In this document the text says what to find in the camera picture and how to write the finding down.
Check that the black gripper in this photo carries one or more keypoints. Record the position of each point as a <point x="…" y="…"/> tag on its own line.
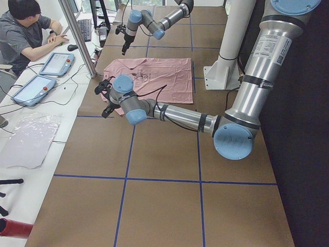
<point x="110" y="103"/>
<point x="126" y="41"/>

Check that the pink Snoopy t-shirt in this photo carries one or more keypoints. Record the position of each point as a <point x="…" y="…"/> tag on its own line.
<point x="150" y="74"/>

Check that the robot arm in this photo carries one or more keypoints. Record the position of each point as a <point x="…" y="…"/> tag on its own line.
<point x="157" y="29"/>
<point x="233" y="133"/>

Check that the black keyboard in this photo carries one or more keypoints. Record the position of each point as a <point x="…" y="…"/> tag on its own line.
<point x="85" y="28"/>

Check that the black computer mouse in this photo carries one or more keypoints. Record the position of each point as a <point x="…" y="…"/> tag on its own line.
<point x="72" y="47"/>

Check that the upper teach pendant tablet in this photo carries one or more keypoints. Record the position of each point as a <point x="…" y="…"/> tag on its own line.
<point x="58" y="64"/>

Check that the teach pendant tablet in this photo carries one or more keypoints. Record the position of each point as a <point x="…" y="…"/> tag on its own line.
<point x="58" y="64"/>
<point x="34" y="90"/>

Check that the lower teach pendant tablet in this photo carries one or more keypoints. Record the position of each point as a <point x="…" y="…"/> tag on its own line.
<point x="34" y="90"/>

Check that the clear plastic bag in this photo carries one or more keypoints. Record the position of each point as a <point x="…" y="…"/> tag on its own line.
<point x="31" y="139"/>

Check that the seated person grey shirt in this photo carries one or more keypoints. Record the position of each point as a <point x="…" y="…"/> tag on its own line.
<point x="27" y="35"/>

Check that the red cylinder object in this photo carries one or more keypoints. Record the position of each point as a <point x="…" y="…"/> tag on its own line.
<point x="15" y="229"/>

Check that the aluminium frame post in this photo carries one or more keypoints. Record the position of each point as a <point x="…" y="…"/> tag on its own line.
<point x="72" y="23"/>

